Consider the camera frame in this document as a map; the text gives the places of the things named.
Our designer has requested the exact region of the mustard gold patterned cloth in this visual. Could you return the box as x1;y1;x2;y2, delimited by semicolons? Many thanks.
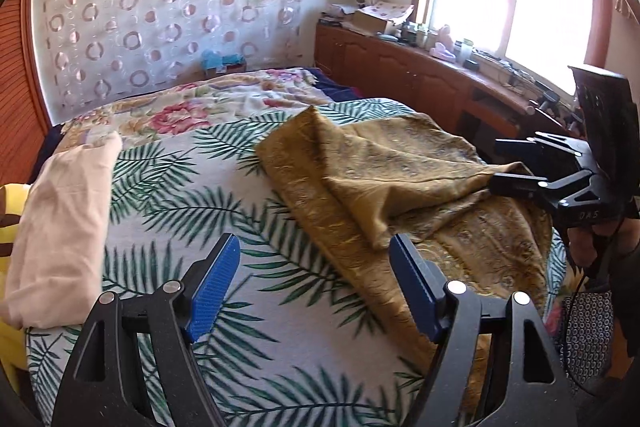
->
256;107;552;371

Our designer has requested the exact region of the long wooden cabinet desk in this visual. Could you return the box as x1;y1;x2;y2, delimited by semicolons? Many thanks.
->
314;23;568;157

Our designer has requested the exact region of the folded pink cloth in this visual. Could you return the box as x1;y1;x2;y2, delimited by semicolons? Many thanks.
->
1;132;122;329

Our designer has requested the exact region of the pink toy on sill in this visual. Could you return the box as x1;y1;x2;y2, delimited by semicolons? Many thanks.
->
430;25;456;63

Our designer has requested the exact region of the navy blue bed sheet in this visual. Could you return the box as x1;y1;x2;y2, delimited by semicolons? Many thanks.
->
307;68;362;102

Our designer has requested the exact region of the cardboard box on cabinet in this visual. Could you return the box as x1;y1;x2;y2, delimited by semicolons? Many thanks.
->
352;2;413;34

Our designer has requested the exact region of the floral cream quilt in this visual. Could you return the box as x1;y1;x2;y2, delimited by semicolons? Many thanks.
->
56;67;332;152

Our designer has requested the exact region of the teal toy on headboard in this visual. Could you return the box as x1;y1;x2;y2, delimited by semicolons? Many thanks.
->
201;50;246;77

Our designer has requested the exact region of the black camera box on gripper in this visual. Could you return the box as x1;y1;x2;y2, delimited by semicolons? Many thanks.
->
570;65;639;196

